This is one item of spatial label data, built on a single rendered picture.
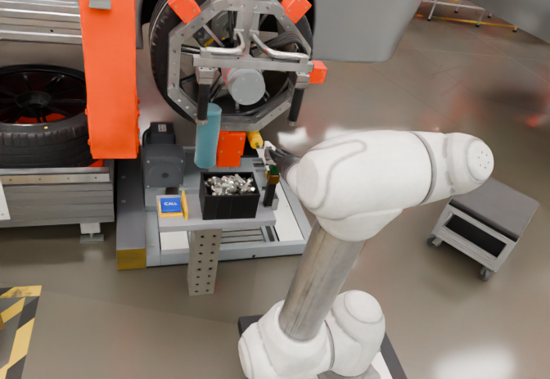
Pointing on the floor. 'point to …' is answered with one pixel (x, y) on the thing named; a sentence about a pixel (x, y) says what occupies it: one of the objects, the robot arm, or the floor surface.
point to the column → (203, 260)
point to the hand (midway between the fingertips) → (269, 147)
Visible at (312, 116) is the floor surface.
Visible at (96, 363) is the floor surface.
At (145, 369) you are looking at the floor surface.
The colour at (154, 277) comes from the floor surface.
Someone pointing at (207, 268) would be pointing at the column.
